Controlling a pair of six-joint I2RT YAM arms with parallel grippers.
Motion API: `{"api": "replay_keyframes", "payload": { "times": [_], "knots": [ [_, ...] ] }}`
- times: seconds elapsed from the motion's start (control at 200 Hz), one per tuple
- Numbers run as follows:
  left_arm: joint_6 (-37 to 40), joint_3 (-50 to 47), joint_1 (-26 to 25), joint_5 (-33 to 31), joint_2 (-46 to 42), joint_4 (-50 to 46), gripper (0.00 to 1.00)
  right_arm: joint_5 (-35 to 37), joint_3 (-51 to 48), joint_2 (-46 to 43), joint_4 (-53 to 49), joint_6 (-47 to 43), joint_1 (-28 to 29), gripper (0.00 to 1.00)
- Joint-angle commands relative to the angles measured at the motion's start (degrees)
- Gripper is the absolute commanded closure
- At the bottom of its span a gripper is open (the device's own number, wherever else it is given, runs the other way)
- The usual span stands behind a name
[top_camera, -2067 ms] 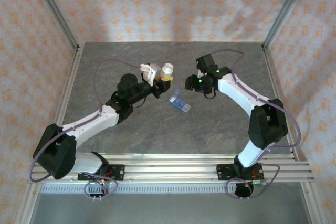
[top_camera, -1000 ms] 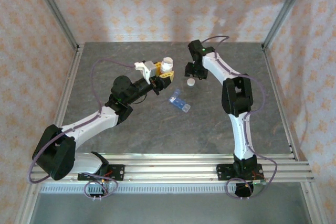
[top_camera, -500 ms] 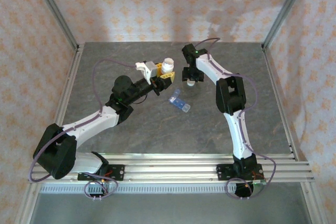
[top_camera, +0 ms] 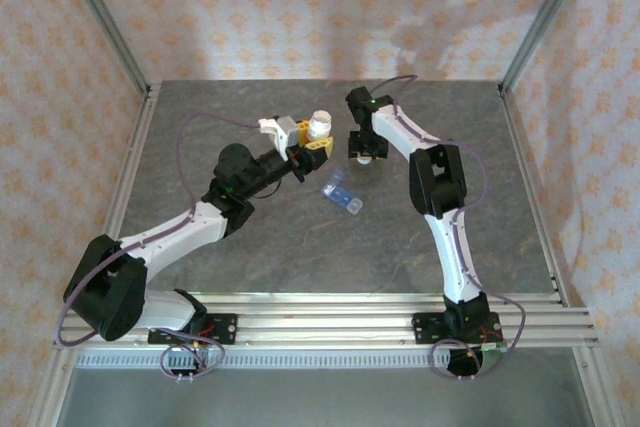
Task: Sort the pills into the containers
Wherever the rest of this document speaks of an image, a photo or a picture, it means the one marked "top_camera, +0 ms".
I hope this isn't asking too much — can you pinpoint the white pill bottle orange label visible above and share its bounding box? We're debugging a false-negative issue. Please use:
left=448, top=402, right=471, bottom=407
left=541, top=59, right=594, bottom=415
left=305, top=110, right=335, bottom=143

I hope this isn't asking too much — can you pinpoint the blue pill organizer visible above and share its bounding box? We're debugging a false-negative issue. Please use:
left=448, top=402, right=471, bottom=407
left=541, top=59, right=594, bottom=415
left=319, top=169, right=365, bottom=216

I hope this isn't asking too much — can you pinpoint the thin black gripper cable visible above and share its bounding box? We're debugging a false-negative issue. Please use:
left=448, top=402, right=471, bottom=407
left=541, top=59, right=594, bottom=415
left=255, top=178, right=282, bottom=201

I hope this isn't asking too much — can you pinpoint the aluminium side rail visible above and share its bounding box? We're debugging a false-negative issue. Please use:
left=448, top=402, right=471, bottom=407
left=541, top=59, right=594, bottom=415
left=499, top=91, right=572, bottom=307
left=79, top=84, right=162, bottom=308

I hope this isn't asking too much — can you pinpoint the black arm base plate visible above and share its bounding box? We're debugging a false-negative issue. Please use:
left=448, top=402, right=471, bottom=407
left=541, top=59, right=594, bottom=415
left=148, top=313, right=238, bottom=347
left=412, top=312, right=504, bottom=346

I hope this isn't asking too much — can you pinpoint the aluminium mounting rail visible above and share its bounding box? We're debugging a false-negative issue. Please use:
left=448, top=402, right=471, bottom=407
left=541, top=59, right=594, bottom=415
left=52, top=290, right=600, bottom=351

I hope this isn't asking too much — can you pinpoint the aluminium upright post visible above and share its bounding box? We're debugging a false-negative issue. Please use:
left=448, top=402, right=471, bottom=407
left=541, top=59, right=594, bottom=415
left=53, top=0, right=153, bottom=96
left=499, top=0, right=597, bottom=97

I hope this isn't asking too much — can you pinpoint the grey slotted cable duct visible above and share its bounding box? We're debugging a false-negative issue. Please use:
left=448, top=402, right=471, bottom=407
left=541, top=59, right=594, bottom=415
left=74, top=349, right=584, bottom=370

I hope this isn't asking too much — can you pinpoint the aluminium frame rail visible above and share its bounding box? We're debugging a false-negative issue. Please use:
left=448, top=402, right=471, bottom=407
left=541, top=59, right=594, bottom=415
left=29, top=349, right=77, bottom=427
left=571, top=346, right=627, bottom=427

